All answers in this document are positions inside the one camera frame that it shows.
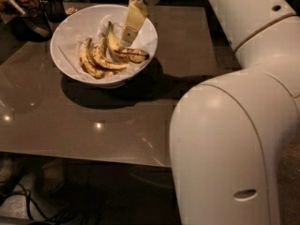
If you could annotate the dark basket with items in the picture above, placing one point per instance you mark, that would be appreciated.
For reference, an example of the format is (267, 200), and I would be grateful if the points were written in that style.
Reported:
(29, 21)

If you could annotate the spotted banana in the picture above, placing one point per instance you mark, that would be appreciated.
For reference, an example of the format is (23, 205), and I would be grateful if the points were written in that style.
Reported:
(123, 53)
(99, 56)
(87, 64)

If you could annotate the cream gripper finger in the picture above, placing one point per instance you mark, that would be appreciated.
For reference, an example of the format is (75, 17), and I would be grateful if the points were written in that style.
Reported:
(137, 13)

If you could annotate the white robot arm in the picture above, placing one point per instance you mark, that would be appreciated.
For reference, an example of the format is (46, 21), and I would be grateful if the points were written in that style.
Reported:
(227, 133)

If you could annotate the brown glossy table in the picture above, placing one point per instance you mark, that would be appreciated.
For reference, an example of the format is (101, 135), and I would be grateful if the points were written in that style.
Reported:
(45, 113)

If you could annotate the black mesh pen cup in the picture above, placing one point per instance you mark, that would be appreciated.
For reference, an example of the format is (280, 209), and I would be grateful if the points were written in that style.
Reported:
(55, 10)

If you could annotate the white paper napkin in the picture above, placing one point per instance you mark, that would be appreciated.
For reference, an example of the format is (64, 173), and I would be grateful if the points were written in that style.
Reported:
(91, 50)

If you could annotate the white ceramic bowl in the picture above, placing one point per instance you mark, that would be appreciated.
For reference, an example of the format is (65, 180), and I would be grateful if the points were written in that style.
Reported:
(91, 22)

